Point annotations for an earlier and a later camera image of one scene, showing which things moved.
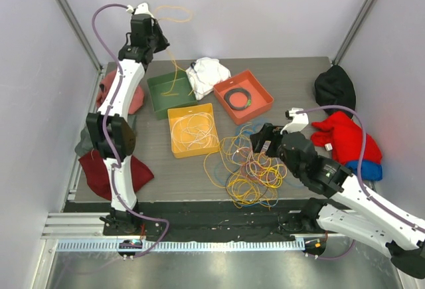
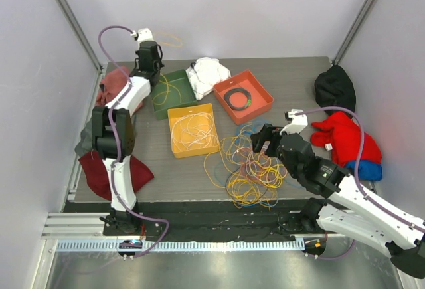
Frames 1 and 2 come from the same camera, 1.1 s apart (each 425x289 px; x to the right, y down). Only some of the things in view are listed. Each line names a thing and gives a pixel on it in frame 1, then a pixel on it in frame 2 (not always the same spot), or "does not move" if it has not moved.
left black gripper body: (158, 41) → (159, 65)
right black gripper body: (270, 133) does not move
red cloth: (344, 135) does not move
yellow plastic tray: (193, 130) does not move
